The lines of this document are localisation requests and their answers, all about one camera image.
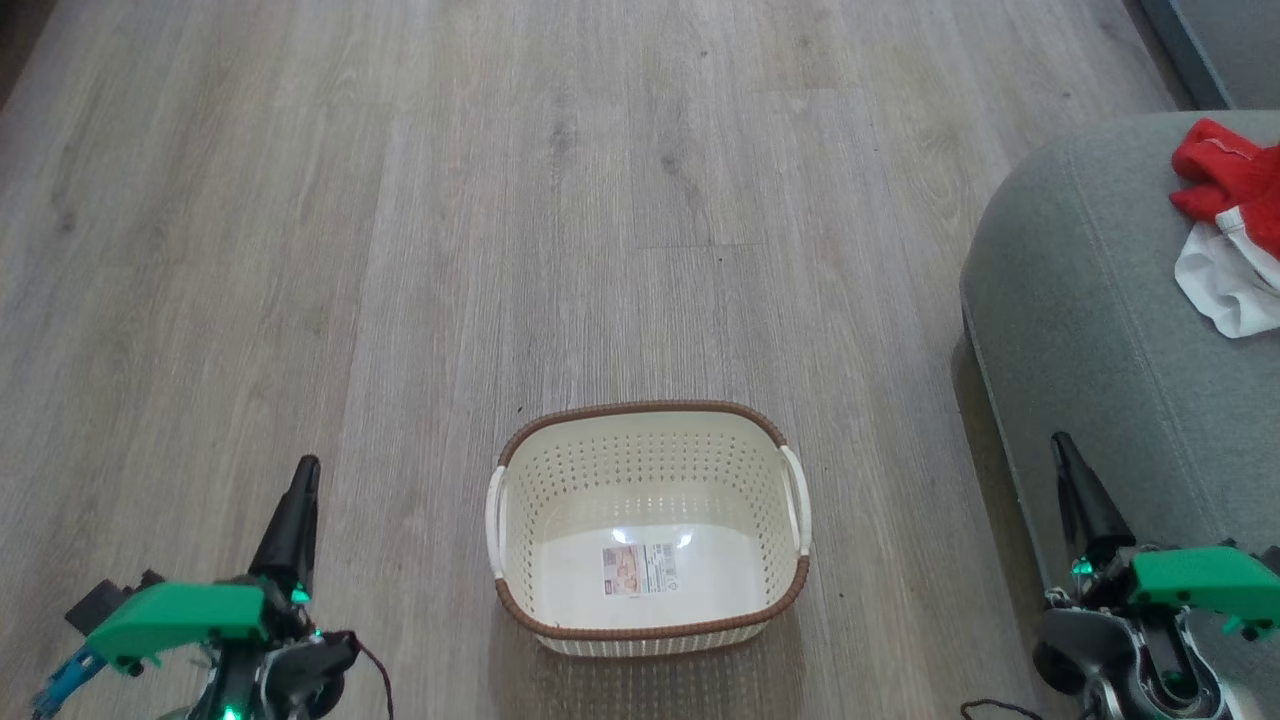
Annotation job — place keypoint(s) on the red and white garment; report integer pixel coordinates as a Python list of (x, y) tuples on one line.
[(1230, 170)]

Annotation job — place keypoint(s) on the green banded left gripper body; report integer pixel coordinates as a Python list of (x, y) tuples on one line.
[(180, 610)]

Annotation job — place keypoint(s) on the grey sofa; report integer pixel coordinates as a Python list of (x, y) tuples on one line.
[(1100, 350)]

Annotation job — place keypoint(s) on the dark grey furniture edge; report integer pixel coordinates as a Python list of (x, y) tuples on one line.
[(1230, 50)]

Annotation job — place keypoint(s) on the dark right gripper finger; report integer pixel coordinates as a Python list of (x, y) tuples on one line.
[(1085, 500)]

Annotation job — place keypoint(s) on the printed label sticker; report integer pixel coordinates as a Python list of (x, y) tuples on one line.
[(640, 570)]

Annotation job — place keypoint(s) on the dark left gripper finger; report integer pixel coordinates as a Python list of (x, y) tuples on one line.
[(292, 530)]

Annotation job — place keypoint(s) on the cream perforated laundry basket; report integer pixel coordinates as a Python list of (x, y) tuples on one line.
[(650, 480)]

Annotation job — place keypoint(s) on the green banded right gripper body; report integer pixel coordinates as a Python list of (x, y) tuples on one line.
[(1190, 590)]

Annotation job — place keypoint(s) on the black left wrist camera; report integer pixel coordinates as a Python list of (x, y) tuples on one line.
[(95, 605)]

